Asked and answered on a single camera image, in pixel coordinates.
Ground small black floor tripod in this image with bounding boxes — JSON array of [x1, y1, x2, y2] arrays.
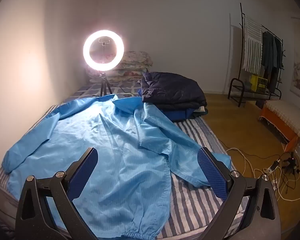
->
[[284, 155, 300, 175]]

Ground light blue jacket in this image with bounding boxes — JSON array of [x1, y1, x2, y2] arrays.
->
[[1, 94, 232, 239]]

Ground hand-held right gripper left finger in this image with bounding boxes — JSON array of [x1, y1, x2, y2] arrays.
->
[[15, 147, 99, 240]]

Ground stack of dark folded clothes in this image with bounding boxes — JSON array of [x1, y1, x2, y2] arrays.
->
[[141, 71, 207, 110]]

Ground white bench cover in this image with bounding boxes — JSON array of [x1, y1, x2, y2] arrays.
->
[[265, 100, 300, 137]]

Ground dark hanging clothes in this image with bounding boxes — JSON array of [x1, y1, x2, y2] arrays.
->
[[261, 31, 283, 93]]

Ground floral pillow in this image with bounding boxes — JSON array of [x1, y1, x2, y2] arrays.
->
[[119, 51, 153, 69], [90, 66, 150, 82]]

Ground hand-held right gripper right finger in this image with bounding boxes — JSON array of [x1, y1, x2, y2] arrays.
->
[[198, 147, 282, 240]]

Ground yellow box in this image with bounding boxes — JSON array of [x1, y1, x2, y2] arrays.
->
[[250, 74, 268, 92]]

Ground black metal clothes rack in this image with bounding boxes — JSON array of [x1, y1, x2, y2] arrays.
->
[[227, 2, 287, 108]]

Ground black ring light cable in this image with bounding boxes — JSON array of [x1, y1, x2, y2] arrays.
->
[[112, 86, 140, 97]]

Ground striped hanging towel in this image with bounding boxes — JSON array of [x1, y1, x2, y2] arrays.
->
[[241, 15, 263, 72]]

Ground orange bench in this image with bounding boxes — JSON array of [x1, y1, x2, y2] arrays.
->
[[259, 99, 300, 153]]

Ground folded royal blue garment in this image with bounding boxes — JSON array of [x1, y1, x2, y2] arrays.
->
[[137, 87, 195, 123]]

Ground white power strip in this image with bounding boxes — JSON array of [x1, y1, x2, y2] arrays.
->
[[265, 161, 280, 173]]

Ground folded dark green garment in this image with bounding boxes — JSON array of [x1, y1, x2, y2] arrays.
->
[[191, 107, 209, 118]]

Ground bed with striped sheet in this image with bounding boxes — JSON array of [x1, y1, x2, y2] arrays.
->
[[0, 79, 250, 240]]

